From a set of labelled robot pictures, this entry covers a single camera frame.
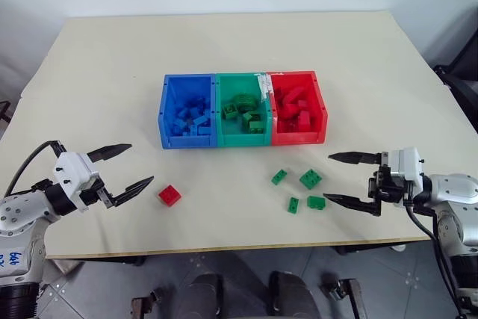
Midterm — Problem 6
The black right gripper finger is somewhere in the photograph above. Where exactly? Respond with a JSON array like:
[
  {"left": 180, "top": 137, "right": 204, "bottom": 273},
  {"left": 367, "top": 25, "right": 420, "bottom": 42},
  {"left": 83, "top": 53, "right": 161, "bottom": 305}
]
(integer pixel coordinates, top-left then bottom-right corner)
[
  {"left": 322, "top": 192, "right": 383, "bottom": 217},
  {"left": 327, "top": 151, "right": 383, "bottom": 166}
]

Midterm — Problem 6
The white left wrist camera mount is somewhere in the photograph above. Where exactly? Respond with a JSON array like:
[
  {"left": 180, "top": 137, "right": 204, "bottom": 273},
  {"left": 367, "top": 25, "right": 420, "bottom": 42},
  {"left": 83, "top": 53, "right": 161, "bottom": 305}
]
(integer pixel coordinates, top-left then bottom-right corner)
[{"left": 53, "top": 151, "right": 101, "bottom": 212}]

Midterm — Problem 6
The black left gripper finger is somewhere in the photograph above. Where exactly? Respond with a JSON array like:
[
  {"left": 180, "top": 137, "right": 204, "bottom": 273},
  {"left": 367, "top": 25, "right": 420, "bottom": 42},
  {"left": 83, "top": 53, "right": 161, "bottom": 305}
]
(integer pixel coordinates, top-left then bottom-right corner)
[
  {"left": 111, "top": 175, "right": 155, "bottom": 208},
  {"left": 87, "top": 143, "right": 134, "bottom": 164}
]

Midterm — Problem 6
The red square toy brick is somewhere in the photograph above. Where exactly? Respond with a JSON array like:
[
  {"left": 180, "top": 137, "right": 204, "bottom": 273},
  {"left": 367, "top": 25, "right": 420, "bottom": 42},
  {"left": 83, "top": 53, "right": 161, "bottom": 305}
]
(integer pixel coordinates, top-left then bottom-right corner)
[{"left": 158, "top": 184, "right": 183, "bottom": 208}]

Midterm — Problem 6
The brown metal bracket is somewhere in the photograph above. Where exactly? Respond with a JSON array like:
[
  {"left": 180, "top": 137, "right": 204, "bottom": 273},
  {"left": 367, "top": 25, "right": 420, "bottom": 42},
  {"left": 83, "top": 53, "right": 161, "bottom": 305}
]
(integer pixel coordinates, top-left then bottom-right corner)
[
  {"left": 321, "top": 277, "right": 364, "bottom": 319},
  {"left": 131, "top": 287, "right": 167, "bottom": 319}
]

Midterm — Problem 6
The red plastic bin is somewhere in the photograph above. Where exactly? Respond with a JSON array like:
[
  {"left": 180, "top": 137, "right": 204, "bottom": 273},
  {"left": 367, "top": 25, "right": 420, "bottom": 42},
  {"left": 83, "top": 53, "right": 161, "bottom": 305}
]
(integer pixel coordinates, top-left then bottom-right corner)
[{"left": 266, "top": 69, "right": 331, "bottom": 146}]

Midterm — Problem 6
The white paper label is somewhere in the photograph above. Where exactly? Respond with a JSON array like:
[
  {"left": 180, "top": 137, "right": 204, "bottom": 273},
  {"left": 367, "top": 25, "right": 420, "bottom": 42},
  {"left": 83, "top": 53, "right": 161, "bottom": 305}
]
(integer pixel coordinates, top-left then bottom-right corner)
[{"left": 253, "top": 72, "right": 273, "bottom": 102}]

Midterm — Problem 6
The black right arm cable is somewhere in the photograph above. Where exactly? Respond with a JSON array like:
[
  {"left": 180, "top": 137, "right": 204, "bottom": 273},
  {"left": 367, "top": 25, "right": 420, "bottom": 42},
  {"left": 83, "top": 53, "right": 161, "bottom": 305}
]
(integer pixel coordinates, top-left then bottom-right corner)
[{"left": 404, "top": 202, "right": 470, "bottom": 315}]

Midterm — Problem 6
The green arch toy brick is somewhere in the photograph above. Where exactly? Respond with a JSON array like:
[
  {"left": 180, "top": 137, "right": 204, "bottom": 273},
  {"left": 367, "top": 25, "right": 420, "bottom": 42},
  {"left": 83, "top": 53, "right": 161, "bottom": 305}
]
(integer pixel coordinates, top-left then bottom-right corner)
[{"left": 231, "top": 93, "right": 260, "bottom": 111}]

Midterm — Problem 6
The blue plastic bin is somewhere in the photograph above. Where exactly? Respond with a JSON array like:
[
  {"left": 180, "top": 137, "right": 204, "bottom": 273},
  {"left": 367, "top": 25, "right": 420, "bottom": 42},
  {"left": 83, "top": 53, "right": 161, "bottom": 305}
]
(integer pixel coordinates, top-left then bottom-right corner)
[{"left": 158, "top": 73, "right": 218, "bottom": 149}]

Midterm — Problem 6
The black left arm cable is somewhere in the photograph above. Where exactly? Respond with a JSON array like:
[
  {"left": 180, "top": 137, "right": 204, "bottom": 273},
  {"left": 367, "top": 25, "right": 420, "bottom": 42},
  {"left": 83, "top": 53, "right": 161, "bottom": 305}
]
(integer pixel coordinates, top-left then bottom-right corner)
[{"left": 2, "top": 140, "right": 63, "bottom": 199}]

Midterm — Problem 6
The green plastic bin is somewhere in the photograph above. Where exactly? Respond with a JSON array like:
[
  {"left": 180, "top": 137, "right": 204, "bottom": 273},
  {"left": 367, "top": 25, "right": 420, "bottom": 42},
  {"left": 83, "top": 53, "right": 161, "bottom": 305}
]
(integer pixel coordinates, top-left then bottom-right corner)
[{"left": 214, "top": 72, "right": 274, "bottom": 148}]

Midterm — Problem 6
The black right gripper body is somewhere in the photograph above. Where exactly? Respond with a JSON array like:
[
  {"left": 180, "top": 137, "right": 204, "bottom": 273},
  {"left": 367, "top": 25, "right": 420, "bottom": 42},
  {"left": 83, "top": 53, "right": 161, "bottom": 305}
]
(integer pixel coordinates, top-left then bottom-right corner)
[{"left": 367, "top": 151, "right": 412, "bottom": 208}]

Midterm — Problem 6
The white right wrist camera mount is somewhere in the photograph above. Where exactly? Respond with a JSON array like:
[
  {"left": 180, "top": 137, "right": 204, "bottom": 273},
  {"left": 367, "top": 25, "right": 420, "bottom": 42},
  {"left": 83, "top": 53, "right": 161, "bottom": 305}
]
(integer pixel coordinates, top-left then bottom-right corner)
[{"left": 387, "top": 146, "right": 426, "bottom": 186}]

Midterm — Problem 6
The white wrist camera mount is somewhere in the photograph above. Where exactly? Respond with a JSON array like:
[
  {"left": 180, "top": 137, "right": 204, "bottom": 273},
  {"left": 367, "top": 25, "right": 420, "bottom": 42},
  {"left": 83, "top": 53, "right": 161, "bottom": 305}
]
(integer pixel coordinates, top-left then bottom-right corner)
[
  {"left": 53, "top": 151, "right": 101, "bottom": 212},
  {"left": 387, "top": 146, "right": 426, "bottom": 186}
]

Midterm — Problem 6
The green square toy brick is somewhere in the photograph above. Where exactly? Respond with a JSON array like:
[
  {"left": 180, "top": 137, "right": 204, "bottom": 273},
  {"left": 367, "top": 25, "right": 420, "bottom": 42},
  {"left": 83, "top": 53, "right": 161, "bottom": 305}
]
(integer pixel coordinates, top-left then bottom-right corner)
[{"left": 299, "top": 168, "right": 323, "bottom": 190}]

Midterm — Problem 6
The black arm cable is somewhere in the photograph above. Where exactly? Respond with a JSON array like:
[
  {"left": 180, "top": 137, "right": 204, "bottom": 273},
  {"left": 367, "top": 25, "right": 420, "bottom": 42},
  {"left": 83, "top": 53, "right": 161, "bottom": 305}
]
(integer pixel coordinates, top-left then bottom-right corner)
[
  {"left": 2, "top": 140, "right": 63, "bottom": 199},
  {"left": 404, "top": 202, "right": 470, "bottom": 315}
]

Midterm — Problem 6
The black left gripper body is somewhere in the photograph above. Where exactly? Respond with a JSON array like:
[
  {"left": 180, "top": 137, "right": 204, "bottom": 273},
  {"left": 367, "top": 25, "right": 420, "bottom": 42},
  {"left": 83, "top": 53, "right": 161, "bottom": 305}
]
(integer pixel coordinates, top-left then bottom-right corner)
[{"left": 78, "top": 178, "right": 116, "bottom": 210}]

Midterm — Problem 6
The red arch toy brick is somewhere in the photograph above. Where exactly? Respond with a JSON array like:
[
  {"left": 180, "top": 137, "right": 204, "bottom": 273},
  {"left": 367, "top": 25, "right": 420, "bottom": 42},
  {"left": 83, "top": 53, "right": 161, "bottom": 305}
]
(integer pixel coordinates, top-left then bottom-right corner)
[{"left": 282, "top": 86, "right": 308, "bottom": 105}]

